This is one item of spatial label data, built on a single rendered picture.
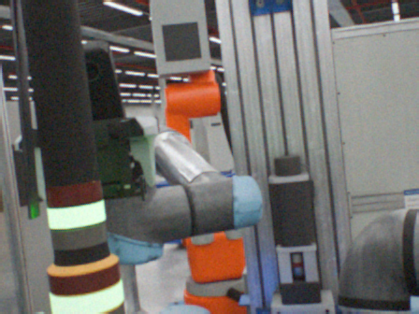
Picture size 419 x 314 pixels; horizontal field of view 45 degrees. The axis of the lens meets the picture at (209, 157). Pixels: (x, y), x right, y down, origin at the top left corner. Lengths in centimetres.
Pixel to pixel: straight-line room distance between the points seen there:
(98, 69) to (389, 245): 42
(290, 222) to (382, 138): 110
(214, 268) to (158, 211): 363
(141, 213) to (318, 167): 60
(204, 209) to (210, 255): 358
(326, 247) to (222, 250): 309
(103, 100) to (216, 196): 24
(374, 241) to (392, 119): 148
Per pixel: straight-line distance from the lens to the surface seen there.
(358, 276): 71
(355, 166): 213
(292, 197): 110
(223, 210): 69
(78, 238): 31
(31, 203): 33
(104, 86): 52
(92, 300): 31
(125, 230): 67
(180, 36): 427
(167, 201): 68
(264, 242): 121
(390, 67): 217
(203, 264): 427
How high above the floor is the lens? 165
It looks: 3 degrees down
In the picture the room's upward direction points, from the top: 7 degrees counter-clockwise
